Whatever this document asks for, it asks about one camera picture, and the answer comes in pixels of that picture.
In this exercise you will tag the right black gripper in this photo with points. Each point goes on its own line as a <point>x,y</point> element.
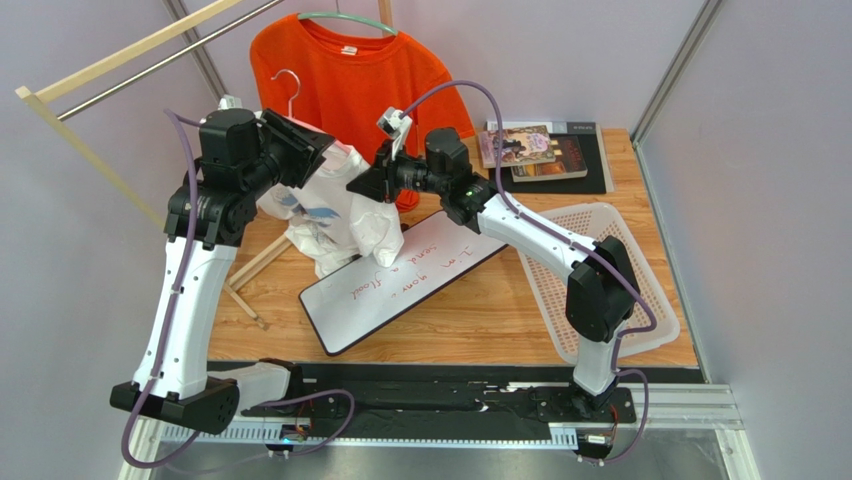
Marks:
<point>386,178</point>

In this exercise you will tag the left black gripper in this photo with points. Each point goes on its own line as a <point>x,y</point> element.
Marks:
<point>303,145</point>

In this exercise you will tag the pink clothes hanger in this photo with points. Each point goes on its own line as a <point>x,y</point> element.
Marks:
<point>293,80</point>

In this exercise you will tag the white printed t shirt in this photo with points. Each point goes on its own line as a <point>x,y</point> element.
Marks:
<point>332,225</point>

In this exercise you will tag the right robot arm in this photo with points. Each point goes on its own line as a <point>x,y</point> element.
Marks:
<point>601,286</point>

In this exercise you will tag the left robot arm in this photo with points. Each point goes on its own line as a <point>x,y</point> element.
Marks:
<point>242,156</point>

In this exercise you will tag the orange t shirt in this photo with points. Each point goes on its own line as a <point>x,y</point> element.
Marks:
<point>348,82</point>

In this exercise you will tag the green clothes hanger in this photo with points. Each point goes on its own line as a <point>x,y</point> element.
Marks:
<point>384,23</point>

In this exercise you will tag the whiteboard with red writing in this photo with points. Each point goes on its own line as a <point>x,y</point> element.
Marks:
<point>358,299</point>

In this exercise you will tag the pink cover book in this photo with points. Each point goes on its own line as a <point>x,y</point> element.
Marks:
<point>526,145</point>

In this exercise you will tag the dark red cover book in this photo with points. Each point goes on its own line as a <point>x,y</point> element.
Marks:
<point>569,163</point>

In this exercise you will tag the white plastic basket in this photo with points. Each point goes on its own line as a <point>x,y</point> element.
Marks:
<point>598,220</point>

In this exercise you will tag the large black book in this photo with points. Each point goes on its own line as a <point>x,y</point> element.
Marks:
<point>599,179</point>

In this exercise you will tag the wooden clothes rack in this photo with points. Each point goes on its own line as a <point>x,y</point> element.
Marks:
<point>78,253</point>

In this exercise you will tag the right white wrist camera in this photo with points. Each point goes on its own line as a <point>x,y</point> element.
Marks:
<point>396,125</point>

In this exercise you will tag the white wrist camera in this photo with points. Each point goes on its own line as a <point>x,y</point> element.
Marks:
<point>227,102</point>
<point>396,125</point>

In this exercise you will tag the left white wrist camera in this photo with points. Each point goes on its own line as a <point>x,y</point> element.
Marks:
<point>227,102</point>

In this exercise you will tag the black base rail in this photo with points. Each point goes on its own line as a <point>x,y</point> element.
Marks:
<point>456,406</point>

